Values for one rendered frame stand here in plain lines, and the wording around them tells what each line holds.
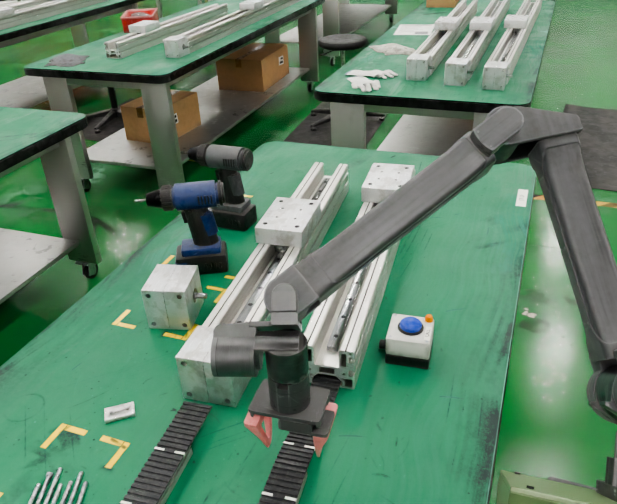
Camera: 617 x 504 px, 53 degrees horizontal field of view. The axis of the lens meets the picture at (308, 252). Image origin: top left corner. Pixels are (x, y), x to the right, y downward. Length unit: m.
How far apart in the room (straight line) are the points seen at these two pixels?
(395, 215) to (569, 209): 0.23
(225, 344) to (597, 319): 0.48
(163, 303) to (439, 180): 0.64
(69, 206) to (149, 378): 1.78
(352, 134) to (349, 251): 2.07
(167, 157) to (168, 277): 2.27
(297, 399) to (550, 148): 0.48
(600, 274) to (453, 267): 0.62
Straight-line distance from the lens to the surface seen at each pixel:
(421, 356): 1.14
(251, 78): 4.87
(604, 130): 4.78
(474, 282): 1.41
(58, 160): 2.81
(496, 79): 2.77
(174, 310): 1.27
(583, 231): 0.89
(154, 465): 1.00
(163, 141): 3.49
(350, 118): 2.86
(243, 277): 1.27
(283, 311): 0.80
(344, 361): 1.09
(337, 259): 0.82
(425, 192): 0.86
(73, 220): 2.92
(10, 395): 1.26
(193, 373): 1.08
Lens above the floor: 1.55
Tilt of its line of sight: 31 degrees down
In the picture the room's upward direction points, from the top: 3 degrees counter-clockwise
